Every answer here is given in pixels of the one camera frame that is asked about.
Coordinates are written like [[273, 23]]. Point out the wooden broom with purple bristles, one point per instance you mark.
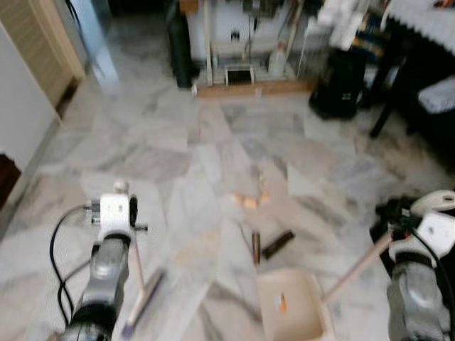
[[146, 298]]

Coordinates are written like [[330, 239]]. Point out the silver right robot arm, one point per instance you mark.
[[416, 298]]

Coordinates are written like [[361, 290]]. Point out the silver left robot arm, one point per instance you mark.
[[103, 277]]

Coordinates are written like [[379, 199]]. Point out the dark flat floor scrap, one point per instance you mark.
[[277, 244]]

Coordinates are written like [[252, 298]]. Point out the black table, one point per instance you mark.
[[387, 105]]

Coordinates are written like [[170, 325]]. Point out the dark brown wooden board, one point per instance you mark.
[[8, 181]]

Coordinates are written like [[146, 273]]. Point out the small brown tube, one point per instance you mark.
[[257, 249]]

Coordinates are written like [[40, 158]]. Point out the white cushion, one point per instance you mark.
[[439, 96]]

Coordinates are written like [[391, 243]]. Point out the tall black cylinder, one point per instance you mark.
[[179, 50]]

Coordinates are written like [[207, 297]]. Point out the long wooden plank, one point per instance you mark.
[[249, 89]]

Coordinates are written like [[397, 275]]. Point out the white framed dark panel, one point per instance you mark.
[[239, 75]]

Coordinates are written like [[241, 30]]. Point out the tan louvered door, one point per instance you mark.
[[35, 42]]

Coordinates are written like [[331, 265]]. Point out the white plastic jug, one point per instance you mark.
[[278, 64]]

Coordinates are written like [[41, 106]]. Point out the white low shelf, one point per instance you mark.
[[234, 28]]

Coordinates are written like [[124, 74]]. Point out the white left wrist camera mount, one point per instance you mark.
[[114, 212]]

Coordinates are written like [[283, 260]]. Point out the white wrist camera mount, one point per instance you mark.
[[437, 231], [114, 212]]

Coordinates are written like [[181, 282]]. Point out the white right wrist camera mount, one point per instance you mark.
[[437, 231]]

